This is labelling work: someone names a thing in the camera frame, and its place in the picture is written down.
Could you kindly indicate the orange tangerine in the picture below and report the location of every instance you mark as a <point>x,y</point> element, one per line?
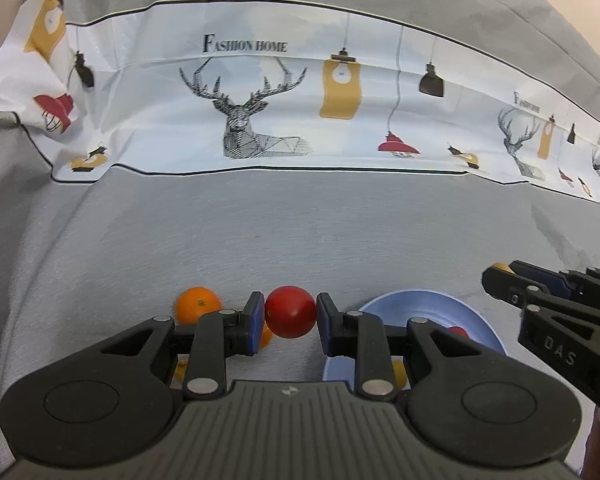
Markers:
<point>195,302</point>
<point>266,337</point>

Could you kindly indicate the small yellow fruit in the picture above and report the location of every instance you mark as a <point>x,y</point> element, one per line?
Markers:
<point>400,374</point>
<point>180,371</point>
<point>503,267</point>

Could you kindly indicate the white printed deer cloth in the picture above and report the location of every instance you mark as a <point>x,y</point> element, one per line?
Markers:
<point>506,90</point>

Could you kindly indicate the red tomato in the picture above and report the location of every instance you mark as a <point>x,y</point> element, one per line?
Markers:
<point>290,312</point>
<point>459,331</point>

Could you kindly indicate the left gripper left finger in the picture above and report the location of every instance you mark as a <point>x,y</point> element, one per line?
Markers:
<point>218,336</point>

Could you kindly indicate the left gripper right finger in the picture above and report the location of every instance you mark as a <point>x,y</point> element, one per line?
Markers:
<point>362,338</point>

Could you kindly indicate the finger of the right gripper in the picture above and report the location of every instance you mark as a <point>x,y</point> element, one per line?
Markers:
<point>555,282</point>
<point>505,286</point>

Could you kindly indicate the blue round plate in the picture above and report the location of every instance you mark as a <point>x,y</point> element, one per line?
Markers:
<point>399,309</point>

